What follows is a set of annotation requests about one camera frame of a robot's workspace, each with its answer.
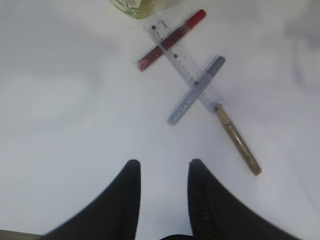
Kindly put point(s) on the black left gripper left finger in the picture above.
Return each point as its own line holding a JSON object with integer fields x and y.
{"x": 113, "y": 215}

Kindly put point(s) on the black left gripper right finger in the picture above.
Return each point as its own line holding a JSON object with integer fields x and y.
{"x": 215, "y": 214}

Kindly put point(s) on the yellow tea bottle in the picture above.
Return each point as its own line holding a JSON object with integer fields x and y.
{"x": 140, "y": 9}

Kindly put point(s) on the gold glitter pen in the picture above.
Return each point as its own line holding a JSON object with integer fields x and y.
{"x": 237, "y": 140}

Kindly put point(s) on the silver glitter pen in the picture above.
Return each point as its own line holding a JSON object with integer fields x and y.
{"x": 200, "y": 89}

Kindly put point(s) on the red glitter pen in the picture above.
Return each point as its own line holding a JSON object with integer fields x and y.
{"x": 170, "y": 39}

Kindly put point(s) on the clear plastic ruler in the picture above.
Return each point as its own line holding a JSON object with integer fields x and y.
{"x": 184, "y": 64}

